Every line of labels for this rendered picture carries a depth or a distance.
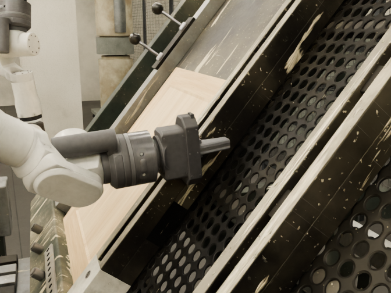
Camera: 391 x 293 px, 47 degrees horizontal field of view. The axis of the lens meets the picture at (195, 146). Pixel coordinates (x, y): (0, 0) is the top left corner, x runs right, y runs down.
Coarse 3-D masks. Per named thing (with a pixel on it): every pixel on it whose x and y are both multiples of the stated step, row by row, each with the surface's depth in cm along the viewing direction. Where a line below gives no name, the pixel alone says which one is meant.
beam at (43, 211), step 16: (32, 208) 159; (48, 208) 142; (48, 224) 131; (32, 240) 135; (48, 240) 122; (64, 240) 120; (32, 256) 125; (64, 256) 111; (64, 272) 103; (32, 288) 110; (64, 288) 96
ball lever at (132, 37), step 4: (132, 36) 142; (136, 36) 142; (132, 40) 142; (136, 40) 142; (140, 40) 144; (136, 44) 144; (140, 44) 143; (144, 44) 143; (148, 48) 143; (152, 52) 143; (156, 52) 143; (160, 52) 142; (160, 56) 142
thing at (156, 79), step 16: (208, 0) 142; (224, 0) 143; (208, 16) 142; (192, 32) 142; (176, 48) 141; (176, 64) 142; (160, 80) 142; (144, 96) 141; (128, 112) 141; (128, 128) 142; (64, 208) 141
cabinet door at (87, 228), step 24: (192, 72) 121; (168, 96) 126; (192, 96) 112; (144, 120) 130; (168, 120) 115; (120, 192) 111; (72, 216) 129; (96, 216) 115; (120, 216) 102; (72, 240) 117; (96, 240) 105; (72, 264) 107
